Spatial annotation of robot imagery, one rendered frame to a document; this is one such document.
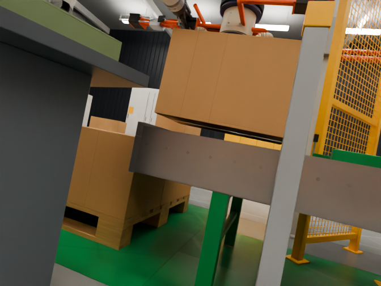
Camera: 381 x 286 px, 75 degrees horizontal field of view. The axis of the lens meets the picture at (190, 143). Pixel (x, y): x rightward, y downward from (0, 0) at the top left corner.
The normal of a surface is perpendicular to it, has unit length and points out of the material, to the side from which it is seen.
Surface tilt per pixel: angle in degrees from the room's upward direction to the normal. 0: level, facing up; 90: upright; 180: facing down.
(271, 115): 90
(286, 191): 90
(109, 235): 90
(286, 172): 90
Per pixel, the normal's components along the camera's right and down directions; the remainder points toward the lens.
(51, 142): 0.79, 0.14
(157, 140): -0.31, -0.07
